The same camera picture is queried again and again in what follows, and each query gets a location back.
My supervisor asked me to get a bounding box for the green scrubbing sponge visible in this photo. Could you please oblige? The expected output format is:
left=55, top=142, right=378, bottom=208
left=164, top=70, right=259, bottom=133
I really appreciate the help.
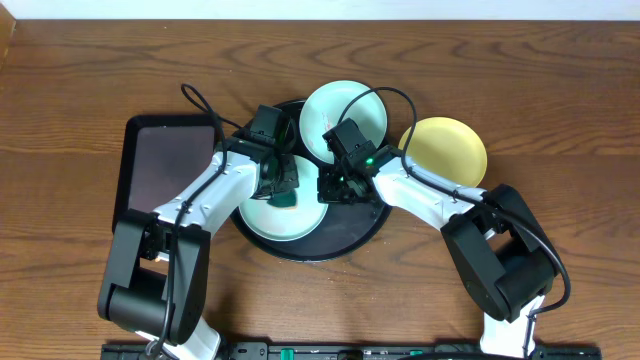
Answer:
left=267, top=190, right=297, bottom=209

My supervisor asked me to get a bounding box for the mint green plate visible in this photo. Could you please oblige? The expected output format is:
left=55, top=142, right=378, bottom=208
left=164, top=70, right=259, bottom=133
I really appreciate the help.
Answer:
left=239, top=155, right=328, bottom=242
left=299, top=80, right=388, bottom=164

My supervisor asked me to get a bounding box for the yellow plate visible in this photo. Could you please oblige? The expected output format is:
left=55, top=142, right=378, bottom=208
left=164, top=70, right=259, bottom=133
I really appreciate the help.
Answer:
left=407, top=117, right=487, bottom=187

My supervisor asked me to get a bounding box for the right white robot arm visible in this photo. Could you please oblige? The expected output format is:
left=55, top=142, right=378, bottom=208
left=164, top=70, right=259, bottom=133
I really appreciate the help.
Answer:
left=318, top=145, right=567, bottom=359

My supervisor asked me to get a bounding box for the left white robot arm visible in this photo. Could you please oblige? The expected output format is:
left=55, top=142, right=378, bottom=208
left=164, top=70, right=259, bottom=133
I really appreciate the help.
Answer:
left=98, top=138, right=298, bottom=359

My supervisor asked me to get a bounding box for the black rectangular tray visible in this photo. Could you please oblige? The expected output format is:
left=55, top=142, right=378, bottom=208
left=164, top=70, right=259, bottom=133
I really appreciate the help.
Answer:
left=112, top=114, right=216, bottom=224

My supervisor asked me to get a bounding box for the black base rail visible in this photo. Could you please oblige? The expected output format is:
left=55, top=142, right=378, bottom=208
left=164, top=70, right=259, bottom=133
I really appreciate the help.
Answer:
left=99, top=341, right=604, bottom=360

